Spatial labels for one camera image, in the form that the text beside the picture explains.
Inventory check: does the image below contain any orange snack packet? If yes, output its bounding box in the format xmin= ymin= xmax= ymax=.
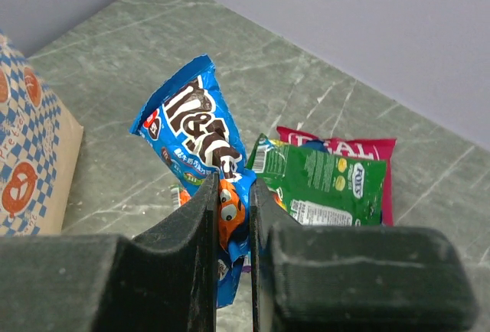
xmin=170 ymin=184 xmax=191 ymax=210

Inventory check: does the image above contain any checkered paper bag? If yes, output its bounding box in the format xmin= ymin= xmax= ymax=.
xmin=1 ymin=34 xmax=83 ymax=236

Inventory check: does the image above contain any blue chocolate candy packet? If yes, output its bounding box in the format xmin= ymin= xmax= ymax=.
xmin=129 ymin=54 xmax=256 ymax=308

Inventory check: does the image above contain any pink snack bag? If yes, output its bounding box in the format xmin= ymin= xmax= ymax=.
xmin=276 ymin=126 xmax=397 ymax=226

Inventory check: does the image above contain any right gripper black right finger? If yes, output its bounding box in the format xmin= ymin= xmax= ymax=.
xmin=250 ymin=180 xmax=479 ymax=331

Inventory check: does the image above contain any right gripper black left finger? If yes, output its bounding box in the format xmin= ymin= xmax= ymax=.
xmin=1 ymin=174 xmax=219 ymax=331

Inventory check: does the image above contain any green snack bag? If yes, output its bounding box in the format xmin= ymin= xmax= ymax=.
xmin=247 ymin=134 xmax=387 ymax=226

